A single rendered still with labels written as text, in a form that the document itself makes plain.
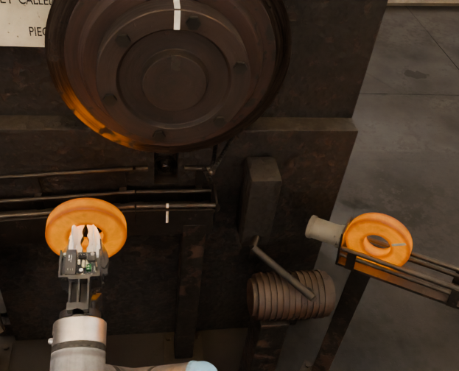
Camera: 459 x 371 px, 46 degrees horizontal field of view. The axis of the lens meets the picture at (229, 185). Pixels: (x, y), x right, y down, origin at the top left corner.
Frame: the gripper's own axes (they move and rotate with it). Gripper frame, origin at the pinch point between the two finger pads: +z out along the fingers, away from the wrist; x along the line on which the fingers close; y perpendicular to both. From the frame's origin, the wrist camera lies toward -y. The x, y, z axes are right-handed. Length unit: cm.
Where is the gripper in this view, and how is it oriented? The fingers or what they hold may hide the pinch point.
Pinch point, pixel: (86, 224)
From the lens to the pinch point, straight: 110.2
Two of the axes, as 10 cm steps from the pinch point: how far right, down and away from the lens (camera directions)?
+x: -9.9, 0.1, -1.6
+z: -0.9, -8.5, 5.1
